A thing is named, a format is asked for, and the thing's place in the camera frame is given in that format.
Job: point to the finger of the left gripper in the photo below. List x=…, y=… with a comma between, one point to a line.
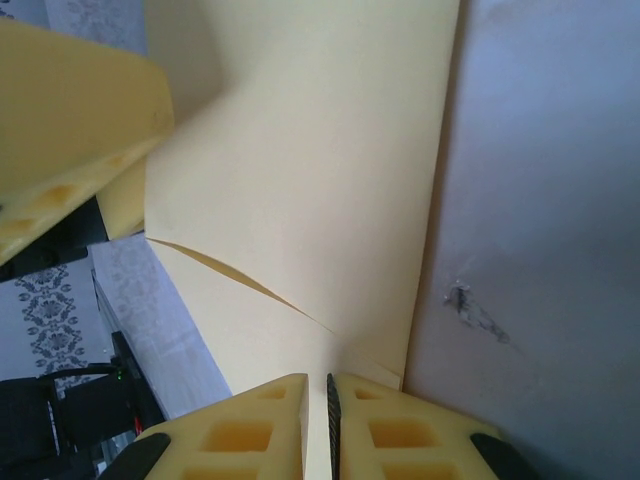
x=125, y=200
x=75, y=125

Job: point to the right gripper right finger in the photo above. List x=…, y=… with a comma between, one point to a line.
x=400, y=435

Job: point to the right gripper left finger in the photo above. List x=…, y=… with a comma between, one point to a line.
x=240, y=435

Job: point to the yellow cloth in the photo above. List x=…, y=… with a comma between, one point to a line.
x=310, y=175

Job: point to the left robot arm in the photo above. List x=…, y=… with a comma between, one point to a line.
x=30, y=415

